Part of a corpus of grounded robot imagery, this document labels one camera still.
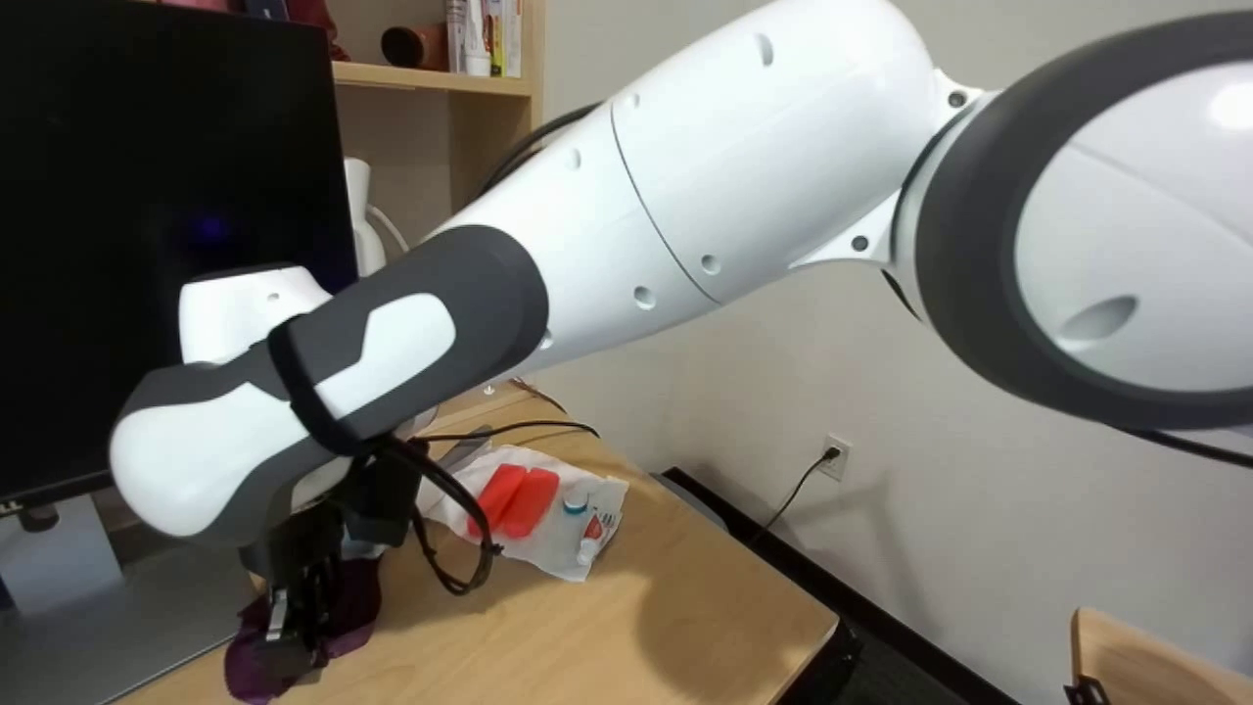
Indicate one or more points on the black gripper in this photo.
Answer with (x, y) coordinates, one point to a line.
(357, 519)

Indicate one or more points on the purple cloth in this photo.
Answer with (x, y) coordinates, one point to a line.
(299, 632)

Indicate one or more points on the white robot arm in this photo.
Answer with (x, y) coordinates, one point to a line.
(1079, 239)

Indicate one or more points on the wooden chair corner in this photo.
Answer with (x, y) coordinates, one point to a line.
(1119, 665)

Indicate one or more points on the grey monitor stand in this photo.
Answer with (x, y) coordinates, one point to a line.
(92, 620)

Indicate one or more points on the plastic package with red item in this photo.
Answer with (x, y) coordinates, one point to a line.
(547, 511)

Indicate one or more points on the black computer monitor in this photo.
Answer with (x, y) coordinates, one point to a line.
(144, 145)

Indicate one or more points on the wooden bookshelf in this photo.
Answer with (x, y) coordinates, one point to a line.
(443, 103)

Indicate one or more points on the brown roll on shelf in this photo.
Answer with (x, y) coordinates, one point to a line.
(419, 50)

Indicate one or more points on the white books on shelf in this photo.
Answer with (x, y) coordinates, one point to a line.
(487, 38)

